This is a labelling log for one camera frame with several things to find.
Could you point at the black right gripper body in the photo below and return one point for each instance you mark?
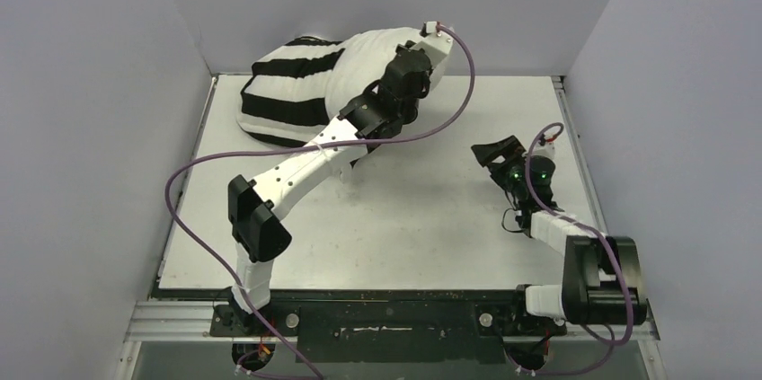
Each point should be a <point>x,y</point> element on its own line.
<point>508,160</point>

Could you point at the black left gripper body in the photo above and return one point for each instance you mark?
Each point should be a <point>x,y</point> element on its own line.
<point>411,112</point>

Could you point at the black white striped pillowcase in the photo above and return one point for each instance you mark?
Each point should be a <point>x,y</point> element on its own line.
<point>295,90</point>

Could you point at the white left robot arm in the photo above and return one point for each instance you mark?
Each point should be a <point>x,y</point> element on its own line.
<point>257,206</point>

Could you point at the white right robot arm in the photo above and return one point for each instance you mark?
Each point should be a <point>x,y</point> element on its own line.
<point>601,281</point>

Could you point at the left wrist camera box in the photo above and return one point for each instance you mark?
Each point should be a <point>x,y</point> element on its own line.
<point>435,44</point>

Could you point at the black metal base rail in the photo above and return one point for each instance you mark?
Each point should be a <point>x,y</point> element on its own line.
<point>375,326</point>

